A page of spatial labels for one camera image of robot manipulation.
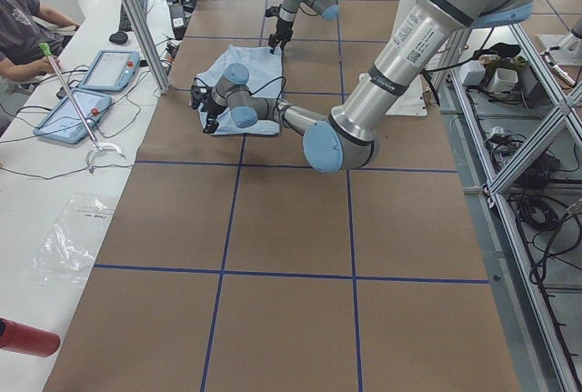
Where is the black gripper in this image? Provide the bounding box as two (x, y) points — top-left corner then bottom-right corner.
(268, 19), (294, 55)
(203, 99), (226, 134)

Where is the light blue button shirt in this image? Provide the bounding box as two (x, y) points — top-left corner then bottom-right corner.
(196, 45), (283, 136)

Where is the far blue teach pendant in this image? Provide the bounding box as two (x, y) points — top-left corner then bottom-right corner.
(78, 50), (140, 93)

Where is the blue teach pendant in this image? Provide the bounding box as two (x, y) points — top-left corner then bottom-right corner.
(33, 88), (113, 145)
(78, 50), (140, 93)

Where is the black computer mouse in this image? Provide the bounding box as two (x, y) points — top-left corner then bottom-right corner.
(108, 31), (128, 45)

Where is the black keyboard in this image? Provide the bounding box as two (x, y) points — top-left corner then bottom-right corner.
(117, 0), (150, 33)

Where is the near blue teach pendant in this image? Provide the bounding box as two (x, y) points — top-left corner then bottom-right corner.
(33, 88), (113, 145)

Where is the reacher grabber stick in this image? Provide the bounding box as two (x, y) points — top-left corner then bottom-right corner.
(39, 43), (125, 174)

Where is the white power adapter box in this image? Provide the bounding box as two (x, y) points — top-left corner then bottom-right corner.
(458, 60), (486, 86)

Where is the clear plastic bag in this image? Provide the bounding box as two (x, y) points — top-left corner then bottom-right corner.
(24, 194), (119, 288)

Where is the seated person grey shirt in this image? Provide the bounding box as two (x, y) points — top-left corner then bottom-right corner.
(1, 0), (80, 82)

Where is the red cylinder bottle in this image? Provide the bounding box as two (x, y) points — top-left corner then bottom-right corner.
(1, 318), (61, 357)

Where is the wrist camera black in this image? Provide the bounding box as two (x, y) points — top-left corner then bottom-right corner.
(265, 5), (280, 18)
(189, 85), (212, 112)

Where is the aluminium frame post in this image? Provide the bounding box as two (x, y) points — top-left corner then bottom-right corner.
(121, 0), (169, 95)

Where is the aluminium side frame rail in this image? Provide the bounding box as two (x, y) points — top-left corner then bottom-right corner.
(447, 23), (582, 392)

